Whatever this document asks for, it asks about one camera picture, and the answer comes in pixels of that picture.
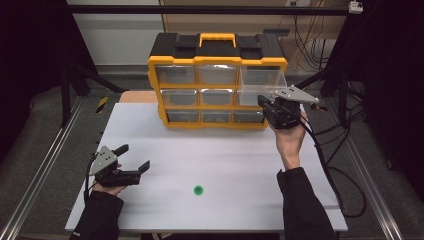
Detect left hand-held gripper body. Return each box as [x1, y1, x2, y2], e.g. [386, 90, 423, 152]
[88, 145, 141, 188]

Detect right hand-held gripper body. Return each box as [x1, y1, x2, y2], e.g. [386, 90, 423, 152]
[263, 84, 320, 131]

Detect clear plastic drawer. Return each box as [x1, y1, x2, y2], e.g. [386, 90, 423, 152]
[160, 89, 200, 108]
[237, 65, 288, 108]

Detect yellow black organizer cabinet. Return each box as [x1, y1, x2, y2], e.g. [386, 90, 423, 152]
[147, 32, 289, 130]

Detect person's right hand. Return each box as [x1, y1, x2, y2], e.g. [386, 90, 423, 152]
[274, 110, 309, 172]

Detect person's left hand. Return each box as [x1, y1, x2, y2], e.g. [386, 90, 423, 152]
[90, 162, 130, 198]

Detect yellow black hazard tape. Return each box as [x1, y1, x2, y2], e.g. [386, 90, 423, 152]
[95, 96, 110, 114]
[309, 102, 328, 113]

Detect light wooden board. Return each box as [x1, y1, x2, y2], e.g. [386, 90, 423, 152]
[118, 90, 159, 104]

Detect grid of clear drawers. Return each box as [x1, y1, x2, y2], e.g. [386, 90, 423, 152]
[155, 64, 266, 124]

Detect black metal stand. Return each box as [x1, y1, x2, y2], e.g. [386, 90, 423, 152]
[294, 66, 354, 128]
[59, 63, 129, 128]

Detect black flat box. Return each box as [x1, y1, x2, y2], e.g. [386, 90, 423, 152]
[263, 28, 291, 37]

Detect light wooden furniture panel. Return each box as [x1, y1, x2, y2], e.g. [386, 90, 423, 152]
[159, 0, 349, 41]

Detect white power strip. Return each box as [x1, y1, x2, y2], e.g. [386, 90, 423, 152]
[284, 0, 311, 8]

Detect black crossbar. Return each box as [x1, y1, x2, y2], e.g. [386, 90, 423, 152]
[66, 4, 351, 17]

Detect black curtain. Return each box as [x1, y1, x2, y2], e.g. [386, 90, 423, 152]
[0, 0, 98, 164]
[329, 0, 424, 194]

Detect small white device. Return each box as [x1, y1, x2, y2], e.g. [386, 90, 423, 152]
[348, 0, 364, 15]

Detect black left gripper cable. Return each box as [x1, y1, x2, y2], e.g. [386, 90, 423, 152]
[83, 154, 99, 204]

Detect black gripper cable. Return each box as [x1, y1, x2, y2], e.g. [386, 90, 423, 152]
[83, 154, 99, 204]
[299, 118, 368, 219]

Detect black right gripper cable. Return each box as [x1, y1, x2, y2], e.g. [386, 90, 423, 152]
[299, 118, 368, 219]

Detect aluminium frame rail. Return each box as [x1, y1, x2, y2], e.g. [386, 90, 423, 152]
[0, 96, 86, 240]
[328, 99, 406, 240]

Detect hanging black cables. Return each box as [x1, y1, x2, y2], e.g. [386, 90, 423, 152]
[292, 14, 338, 72]

